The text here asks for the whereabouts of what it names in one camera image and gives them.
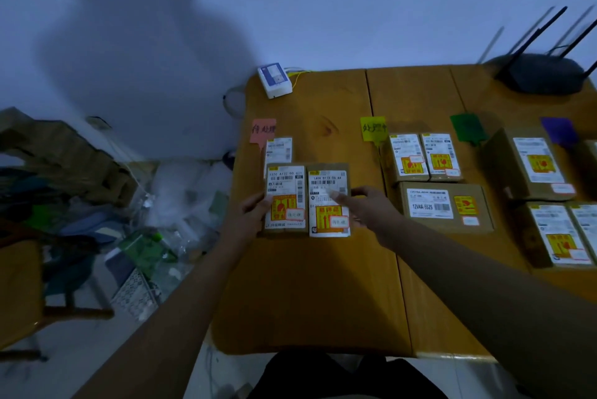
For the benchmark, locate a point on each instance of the person's right hand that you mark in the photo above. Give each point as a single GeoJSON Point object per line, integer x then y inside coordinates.
{"type": "Point", "coordinates": [375, 212]}

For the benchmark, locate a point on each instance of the person's left hand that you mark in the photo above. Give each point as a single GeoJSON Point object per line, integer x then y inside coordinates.
{"type": "Point", "coordinates": [242, 224]}

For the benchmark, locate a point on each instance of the person's right thumb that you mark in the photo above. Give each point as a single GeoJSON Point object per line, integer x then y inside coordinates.
{"type": "Point", "coordinates": [344, 201]}

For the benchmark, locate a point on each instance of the person's left thumb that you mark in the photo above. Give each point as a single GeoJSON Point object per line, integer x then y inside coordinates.
{"type": "Point", "coordinates": [263, 201]}

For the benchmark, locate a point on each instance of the small labelled cardboard parcel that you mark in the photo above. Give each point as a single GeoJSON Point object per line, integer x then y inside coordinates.
{"type": "Point", "coordinates": [441, 156]}
{"type": "Point", "coordinates": [285, 193]}
{"type": "Point", "coordinates": [406, 158]}
{"type": "Point", "coordinates": [279, 150]}
{"type": "Point", "coordinates": [326, 221]}

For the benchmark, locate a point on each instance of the person's right forearm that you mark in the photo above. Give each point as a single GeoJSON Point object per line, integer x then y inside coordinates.
{"type": "Point", "coordinates": [489, 301]}

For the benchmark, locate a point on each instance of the person's left forearm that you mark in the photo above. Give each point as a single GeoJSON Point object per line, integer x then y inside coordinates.
{"type": "Point", "coordinates": [186, 315]}

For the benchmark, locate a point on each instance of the pink sticky note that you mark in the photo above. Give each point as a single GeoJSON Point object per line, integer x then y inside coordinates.
{"type": "Point", "coordinates": [262, 132]}

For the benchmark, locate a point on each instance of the yellow-green sticky note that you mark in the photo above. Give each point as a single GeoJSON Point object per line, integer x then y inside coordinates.
{"type": "Point", "coordinates": [373, 129]}

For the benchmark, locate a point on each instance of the wide flat cardboard parcel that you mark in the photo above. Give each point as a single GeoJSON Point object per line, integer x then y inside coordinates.
{"type": "Point", "coordinates": [447, 207]}

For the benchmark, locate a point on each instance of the pile of plastic bags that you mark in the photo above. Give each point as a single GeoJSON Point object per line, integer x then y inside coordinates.
{"type": "Point", "coordinates": [158, 226]}

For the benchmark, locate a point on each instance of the white blue-faced device box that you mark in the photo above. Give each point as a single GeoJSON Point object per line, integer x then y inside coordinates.
{"type": "Point", "coordinates": [275, 79]}

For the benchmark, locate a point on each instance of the green sticky note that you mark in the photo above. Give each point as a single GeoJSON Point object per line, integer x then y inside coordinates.
{"type": "Point", "coordinates": [468, 128]}

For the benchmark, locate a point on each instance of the person's black trousers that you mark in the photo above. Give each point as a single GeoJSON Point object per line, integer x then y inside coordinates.
{"type": "Point", "coordinates": [345, 377]}

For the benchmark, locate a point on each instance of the large labelled cardboard parcel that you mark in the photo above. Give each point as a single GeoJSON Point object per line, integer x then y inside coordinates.
{"type": "Point", "coordinates": [555, 235]}
{"type": "Point", "coordinates": [586, 226]}
{"type": "Point", "coordinates": [529, 163]}

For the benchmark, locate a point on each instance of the folded brown cardboard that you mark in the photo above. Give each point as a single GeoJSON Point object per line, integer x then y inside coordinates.
{"type": "Point", "coordinates": [65, 156]}

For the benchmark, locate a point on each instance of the purple sticky note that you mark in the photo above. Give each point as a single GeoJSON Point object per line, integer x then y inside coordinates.
{"type": "Point", "coordinates": [559, 131]}

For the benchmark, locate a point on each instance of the black router with antennas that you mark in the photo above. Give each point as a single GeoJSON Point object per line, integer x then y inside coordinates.
{"type": "Point", "coordinates": [541, 73]}

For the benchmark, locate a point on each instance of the wooden chair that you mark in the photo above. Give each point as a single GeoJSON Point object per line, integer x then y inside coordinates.
{"type": "Point", "coordinates": [18, 291]}

